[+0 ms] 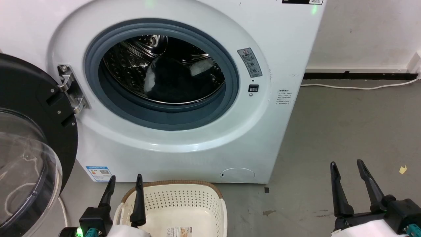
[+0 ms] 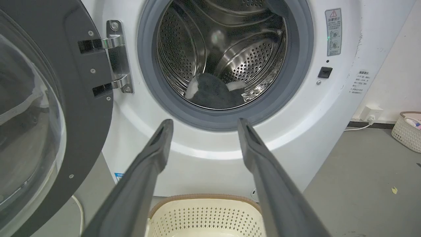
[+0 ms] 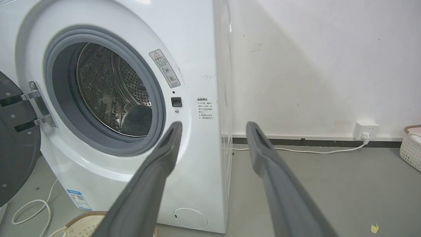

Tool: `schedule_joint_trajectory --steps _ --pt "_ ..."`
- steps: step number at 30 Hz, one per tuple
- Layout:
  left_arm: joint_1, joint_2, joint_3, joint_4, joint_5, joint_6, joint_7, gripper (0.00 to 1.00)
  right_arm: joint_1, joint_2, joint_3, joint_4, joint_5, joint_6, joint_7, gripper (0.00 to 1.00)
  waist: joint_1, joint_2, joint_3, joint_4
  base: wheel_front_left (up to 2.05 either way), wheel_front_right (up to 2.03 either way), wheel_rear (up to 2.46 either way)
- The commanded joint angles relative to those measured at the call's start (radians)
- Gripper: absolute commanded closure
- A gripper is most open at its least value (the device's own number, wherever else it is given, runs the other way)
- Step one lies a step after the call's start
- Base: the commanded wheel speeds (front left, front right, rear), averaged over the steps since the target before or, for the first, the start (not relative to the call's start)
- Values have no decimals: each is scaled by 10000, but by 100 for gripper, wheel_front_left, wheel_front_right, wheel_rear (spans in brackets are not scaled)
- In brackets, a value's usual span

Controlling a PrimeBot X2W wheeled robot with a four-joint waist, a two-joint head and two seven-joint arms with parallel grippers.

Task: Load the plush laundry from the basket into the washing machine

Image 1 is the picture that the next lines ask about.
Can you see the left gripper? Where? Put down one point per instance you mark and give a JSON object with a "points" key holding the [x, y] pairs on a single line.
{"points": [[95, 220]]}

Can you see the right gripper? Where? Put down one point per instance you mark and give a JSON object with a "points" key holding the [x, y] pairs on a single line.
{"points": [[401, 214]]}

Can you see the paper label inside basket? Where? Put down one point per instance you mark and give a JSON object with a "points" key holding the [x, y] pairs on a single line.
{"points": [[178, 231]]}

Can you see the cream plastic laundry basket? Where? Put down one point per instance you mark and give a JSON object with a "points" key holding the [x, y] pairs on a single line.
{"points": [[200, 210]]}

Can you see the white front-load washing machine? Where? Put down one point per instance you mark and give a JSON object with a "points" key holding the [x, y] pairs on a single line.
{"points": [[204, 154]]}

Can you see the dark plush laundry item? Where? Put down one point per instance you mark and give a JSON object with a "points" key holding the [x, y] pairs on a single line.
{"points": [[177, 82]]}

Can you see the blue energy label sticker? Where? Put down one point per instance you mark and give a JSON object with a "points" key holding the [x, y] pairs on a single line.
{"points": [[99, 173]]}

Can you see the yellow paper scrap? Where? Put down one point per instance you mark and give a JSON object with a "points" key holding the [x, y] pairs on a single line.
{"points": [[403, 169]]}

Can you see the grey rubber door gasket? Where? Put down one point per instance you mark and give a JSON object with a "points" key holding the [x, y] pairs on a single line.
{"points": [[164, 113]]}

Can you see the black round washer door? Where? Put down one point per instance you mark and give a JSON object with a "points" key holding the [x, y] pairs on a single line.
{"points": [[29, 138]]}

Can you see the black floor skirting strip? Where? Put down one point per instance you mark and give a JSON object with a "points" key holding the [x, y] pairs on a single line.
{"points": [[358, 76]]}

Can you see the oval drain filter cover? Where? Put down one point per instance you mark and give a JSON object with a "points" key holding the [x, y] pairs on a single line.
{"points": [[237, 173]]}

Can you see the silver metal door hinge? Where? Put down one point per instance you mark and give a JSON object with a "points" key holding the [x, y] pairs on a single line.
{"points": [[71, 89]]}

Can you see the steel perforated washer drum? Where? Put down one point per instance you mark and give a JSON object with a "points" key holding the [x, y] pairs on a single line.
{"points": [[131, 62]]}

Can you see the grey warning sticker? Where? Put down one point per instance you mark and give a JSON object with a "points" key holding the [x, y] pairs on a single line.
{"points": [[250, 62]]}

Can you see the black barcode label strip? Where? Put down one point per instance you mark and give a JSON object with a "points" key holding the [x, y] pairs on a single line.
{"points": [[302, 1]]}

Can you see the white wall outlet box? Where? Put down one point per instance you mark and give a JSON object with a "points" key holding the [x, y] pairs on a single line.
{"points": [[415, 64]]}

